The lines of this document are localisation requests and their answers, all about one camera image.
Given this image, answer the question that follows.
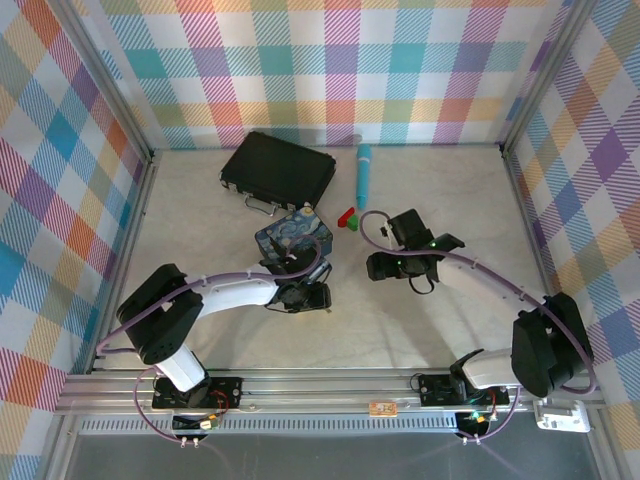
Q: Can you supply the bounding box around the starry night print box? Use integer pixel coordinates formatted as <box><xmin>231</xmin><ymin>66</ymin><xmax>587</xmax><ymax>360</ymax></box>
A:
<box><xmin>254</xmin><ymin>207</ymin><xmax>334</xmax><ymax>267</ymax></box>

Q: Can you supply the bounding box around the turquoise marker pen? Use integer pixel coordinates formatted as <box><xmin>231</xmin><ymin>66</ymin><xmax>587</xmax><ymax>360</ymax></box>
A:
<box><xmin>354</xmin><ymin>143</ymin><xmax>374</xmax><ymax>210</ymax></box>

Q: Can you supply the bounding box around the black briefcase with metal latches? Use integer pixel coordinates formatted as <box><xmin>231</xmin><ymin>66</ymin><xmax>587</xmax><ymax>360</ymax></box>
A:
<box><xmin>219</xmin><ymin>130</ymin><xmax>336</xmax><ymax>215</ymax></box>

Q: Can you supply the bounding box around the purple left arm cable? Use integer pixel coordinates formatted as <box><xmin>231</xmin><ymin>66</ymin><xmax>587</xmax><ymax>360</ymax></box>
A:
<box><xmin>97</xmin><ymin>234</ymin><xmax>324</xmax><ymax>359</ymax></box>

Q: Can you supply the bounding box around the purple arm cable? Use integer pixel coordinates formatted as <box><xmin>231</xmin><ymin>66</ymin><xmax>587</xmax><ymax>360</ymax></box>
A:
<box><xmin>359</xmin><ymin>209</ymin><xmax>597</xmax><ymax>397</ymax></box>
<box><xmin>97</xmin><ymin>234</ymin><xmax>324</xmax><ymax>359</ymax></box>

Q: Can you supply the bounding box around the aluminium mounting rail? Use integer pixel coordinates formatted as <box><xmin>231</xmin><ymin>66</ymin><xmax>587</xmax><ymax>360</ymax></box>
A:
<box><xmin>54</xmin><ymin>368</ymin><xmax>601</xmax><ymax>417</ymax></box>

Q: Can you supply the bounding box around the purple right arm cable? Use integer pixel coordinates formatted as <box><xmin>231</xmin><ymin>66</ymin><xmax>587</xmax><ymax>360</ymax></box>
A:
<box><xmin>359</xmin><ymin>209</ymin><xmax>597</xmax><ymax>397</ymax></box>

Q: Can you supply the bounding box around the aluminium side rail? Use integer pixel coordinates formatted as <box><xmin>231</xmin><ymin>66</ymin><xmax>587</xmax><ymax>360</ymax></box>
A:
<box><xmin>499</xmin><ymin>143</ymin><xmax>571</xmax><ymax>301</ymax></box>
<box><xmin>85</xmin><ymin>149</ymin><xmax>162</xmax><ymax>375</ymax></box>

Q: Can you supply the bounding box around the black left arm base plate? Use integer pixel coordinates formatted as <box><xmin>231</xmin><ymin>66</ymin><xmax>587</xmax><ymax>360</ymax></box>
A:
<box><xmin>152</xmin><ymin>375</ymin><xmax>245</xmax><ymax>412</ymax></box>

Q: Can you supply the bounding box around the grey slotted cable duct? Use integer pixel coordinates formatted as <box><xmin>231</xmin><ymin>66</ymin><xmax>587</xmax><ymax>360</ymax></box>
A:
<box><xmin>79</xmin><ymin>416</ymin><xmax>591</xmax><ymax>437</ymax></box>

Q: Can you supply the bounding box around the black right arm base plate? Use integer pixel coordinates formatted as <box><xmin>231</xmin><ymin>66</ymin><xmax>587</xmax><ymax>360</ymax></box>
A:
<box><xmin>417</xmin><ymin>372</ymin><xmax>512</xmax><ymax>407</ymax></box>

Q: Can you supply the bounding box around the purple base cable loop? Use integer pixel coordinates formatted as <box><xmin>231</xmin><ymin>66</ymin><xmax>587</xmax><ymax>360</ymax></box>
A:
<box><xmin>133</xmin><ymin>367</ymin><xmax>204</xmax><ymax>445</ymax></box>
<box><xmin>458</xmin><ymin>394</ymin><xmax>522</xmax><ymax>445</ymax></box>

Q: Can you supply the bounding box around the aluminium frame post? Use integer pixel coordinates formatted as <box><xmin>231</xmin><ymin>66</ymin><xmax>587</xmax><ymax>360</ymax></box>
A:
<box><xmin>53</xmin><ymin>0</ymin><xmax>157</xmax><ymax>162</ymax></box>
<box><xmin>498</xmin><ymin>0</ymin><xmax>601</xmax><ymax>157</ymax></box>

